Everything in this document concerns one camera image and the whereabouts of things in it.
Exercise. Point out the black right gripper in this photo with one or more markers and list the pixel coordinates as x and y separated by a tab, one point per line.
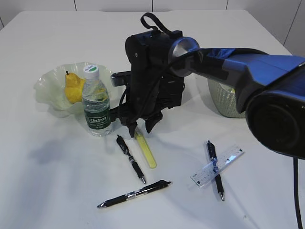
148	54

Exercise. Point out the black pen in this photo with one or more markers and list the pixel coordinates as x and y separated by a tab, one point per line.
134	194
121	143
213	158

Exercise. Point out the yellow highlighter pen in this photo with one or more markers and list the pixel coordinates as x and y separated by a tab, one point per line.
145	149

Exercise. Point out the clear water bottle green label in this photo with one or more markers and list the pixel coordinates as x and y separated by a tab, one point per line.
96	102

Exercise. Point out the yellow pear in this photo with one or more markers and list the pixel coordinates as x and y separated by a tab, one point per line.
73	87

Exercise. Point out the clear plastic ruler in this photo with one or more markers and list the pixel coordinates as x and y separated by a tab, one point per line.
206	174

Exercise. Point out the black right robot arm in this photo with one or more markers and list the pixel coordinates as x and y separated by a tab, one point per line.
269	89

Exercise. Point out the black square pen holder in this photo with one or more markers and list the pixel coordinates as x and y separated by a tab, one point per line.
170	91

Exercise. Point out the green woven plastic basket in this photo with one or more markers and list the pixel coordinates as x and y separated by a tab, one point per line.
224	99

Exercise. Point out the pale green wavy glass plate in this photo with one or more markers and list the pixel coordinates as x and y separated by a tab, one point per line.
61	88

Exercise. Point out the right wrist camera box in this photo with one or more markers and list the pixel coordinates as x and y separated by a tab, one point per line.
121	78

